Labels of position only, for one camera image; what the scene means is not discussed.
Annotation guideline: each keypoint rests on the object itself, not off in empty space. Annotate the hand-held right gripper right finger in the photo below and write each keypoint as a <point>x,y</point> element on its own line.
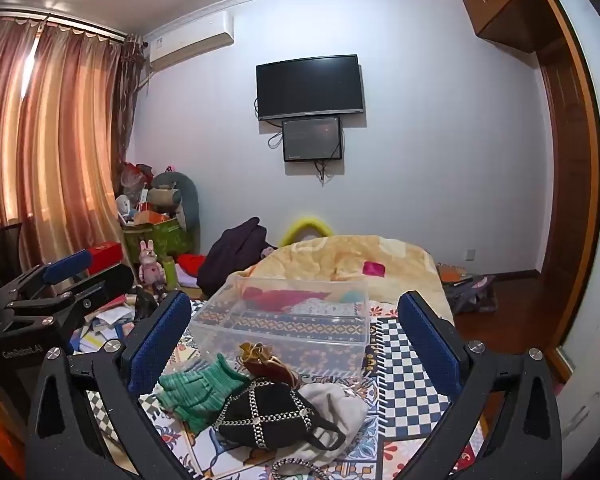
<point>430,345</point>

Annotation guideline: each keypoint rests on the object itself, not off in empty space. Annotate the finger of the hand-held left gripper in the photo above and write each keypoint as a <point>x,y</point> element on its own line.
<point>97,290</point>
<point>67,265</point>

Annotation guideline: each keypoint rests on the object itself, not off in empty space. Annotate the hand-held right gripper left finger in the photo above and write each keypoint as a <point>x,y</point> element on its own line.
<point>157,345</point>

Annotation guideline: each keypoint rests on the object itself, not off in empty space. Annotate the green knitted glove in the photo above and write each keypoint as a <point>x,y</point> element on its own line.
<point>202,387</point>

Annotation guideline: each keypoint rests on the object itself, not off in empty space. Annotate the white knitted hat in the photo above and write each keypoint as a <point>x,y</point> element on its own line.
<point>337,402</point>

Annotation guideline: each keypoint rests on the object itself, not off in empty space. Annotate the clear plastic storage box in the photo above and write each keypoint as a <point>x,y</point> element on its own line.
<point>280,330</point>

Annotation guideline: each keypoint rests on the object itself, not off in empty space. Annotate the pile of papers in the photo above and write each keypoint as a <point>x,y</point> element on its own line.
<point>105,322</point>

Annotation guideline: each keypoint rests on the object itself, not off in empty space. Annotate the red box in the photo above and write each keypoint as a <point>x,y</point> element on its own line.
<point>105,255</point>

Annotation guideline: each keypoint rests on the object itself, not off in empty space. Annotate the pink rabbit toy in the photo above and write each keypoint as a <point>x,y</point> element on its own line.
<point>151,265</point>

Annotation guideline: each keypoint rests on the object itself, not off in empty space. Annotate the grey backpack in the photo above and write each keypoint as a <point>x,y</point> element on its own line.
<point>470,294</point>

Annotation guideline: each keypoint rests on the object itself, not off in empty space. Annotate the dark wooden furniture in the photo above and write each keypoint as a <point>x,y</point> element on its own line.
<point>0,255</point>

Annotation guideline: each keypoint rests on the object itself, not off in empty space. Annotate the green bottle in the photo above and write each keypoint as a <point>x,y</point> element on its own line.
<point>169,270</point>

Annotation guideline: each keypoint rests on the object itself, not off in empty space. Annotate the orange spiral notebook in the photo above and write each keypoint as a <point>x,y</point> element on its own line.
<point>451,272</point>

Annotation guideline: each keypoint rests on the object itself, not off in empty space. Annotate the green cardboard box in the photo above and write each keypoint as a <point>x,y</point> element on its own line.
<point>165,237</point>

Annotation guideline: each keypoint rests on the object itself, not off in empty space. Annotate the pink pouch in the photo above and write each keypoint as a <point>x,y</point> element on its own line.
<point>374,268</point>

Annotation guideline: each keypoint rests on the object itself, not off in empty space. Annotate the red plastic bag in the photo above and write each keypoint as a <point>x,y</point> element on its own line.
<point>132,175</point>

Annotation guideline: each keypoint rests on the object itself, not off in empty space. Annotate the dark purple jacket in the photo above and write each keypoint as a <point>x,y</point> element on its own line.
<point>230,255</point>

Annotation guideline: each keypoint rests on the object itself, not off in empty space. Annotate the grey plush toy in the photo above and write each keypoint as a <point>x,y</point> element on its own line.
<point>177,195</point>

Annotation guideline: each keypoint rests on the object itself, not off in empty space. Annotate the red knitted cloth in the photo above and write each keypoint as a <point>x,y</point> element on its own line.
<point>275,300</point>

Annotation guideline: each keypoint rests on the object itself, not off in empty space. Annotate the orange sheer curtain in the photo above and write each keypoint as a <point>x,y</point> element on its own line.
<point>55,135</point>

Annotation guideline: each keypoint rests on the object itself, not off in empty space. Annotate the yellow floral blanket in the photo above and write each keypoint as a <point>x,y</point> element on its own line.
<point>320,257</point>

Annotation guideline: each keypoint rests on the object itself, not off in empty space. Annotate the brown patterned curtain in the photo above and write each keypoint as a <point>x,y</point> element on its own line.
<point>129,90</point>

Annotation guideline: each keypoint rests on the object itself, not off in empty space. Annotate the wooden wardrobe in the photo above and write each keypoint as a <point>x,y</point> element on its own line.
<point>562,160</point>

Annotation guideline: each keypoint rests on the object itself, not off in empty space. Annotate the white air conditioner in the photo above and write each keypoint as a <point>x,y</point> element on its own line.
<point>190,40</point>

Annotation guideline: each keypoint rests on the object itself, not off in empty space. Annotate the wall socket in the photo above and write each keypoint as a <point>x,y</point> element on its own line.
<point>470,254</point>

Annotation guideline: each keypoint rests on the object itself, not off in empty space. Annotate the small black wall monitor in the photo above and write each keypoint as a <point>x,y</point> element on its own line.
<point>312,139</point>

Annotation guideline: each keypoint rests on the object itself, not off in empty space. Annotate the black wall television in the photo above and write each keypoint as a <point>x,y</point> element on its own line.
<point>310,87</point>

